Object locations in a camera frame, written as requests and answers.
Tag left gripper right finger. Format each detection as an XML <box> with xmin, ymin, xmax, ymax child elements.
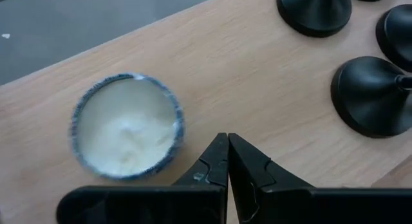
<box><xmin>229</xmin><ymin>133</ymin><xmax>412</xmax><ymax>224</ymax></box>

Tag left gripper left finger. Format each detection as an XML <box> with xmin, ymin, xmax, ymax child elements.
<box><xmin>57</xmin><ymin>132</ymin><xmax>230</xmax><ymax>224</ymax></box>

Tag blue patterned candle tin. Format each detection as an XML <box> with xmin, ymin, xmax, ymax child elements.
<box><xmin>69</xmin><ymin>72</ymin><xmax>185</xmax><ymax>182</ymax></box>

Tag short black candlestick holder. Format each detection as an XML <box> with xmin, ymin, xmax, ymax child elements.
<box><xmin>330</xmin><ymin>55</ymin><xmax>412</xmax><ymax>138</ymax></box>
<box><xmin>276</xmin><ymin>0</ymin><xmax>353</xmax><ymax>38</ymax></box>

